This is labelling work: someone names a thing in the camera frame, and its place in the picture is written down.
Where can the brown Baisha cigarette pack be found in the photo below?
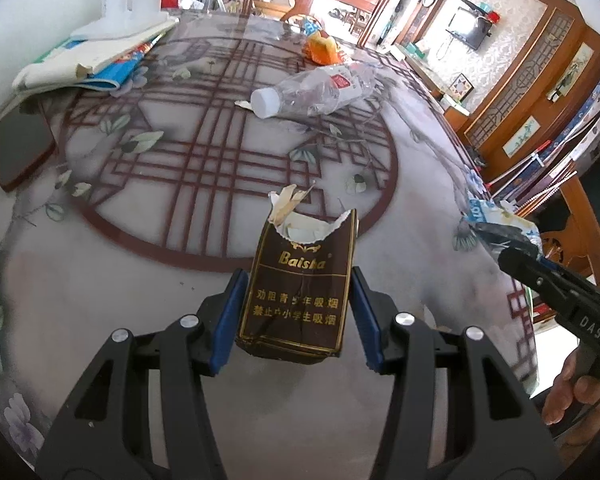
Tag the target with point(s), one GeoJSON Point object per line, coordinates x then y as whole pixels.
{"type": "Point", "coordinates": [295, 309]}

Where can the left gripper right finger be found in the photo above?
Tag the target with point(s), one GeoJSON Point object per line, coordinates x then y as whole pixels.
{"type": "Point", "coordinates": [494, 430]}

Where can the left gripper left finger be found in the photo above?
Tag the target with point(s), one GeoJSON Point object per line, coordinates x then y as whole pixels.
{"type": "Point", "coordinates": [102, 429]}

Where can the orange snack bag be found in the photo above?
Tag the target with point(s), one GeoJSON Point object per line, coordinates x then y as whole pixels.
{"type": "Point", "coordinates": [322, 49]}

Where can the blue white wrapper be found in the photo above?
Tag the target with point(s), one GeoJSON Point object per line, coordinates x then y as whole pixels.
{"type": "Point", "coordinates": [505, 219]}

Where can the person's right hand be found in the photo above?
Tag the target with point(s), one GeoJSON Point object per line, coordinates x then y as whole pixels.
{"type": "Point", "coordinates": [570, 387]}

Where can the stack of newspapers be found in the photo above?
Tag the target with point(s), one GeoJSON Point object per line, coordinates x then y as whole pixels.
{"type": "Point", "coordinates": [73, 61]}

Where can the carved wooden chair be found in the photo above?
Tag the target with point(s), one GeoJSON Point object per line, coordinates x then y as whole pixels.
{"type": "Point", "coordinates": [577, 245]}

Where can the clear plastic bottle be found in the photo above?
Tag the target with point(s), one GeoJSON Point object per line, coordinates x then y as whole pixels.
{"type": "Point", "coordinates": [317, 92]}

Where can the wall mounted television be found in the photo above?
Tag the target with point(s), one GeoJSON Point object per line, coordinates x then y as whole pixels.
{"type": "Point", "coordinates": [470, 25]}

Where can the white desk lamp base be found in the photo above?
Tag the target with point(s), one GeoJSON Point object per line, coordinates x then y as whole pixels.
{"type": "Point", "coordinates": [126, 18]}

